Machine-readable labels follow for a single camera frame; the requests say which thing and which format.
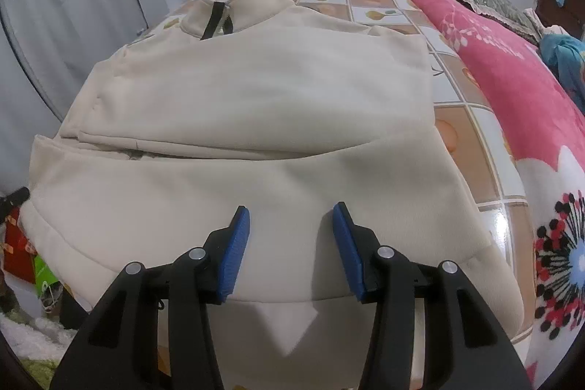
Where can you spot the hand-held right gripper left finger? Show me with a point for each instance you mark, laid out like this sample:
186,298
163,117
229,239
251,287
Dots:
235,253

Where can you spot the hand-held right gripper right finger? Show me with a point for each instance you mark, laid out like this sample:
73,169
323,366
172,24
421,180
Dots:
349,253

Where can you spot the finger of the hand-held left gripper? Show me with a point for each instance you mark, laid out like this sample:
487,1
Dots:
13,198

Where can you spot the cream zip jacket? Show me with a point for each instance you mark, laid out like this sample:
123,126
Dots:
274,106

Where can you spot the red paper bag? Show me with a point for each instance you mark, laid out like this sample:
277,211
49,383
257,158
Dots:
18,248

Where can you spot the green bag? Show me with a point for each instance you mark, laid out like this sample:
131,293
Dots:
45,280

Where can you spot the green white shaggy rug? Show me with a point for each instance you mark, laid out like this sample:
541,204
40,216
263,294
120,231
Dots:
27,349

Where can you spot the tile print tablecloth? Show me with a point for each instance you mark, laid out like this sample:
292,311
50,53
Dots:
470,134

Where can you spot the white curtain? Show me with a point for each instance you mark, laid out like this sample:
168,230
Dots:
68,6

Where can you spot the pink floral blanket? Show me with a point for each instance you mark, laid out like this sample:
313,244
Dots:
512,74

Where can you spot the blue crumpled cloth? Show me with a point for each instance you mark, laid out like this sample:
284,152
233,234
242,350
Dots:
564,61

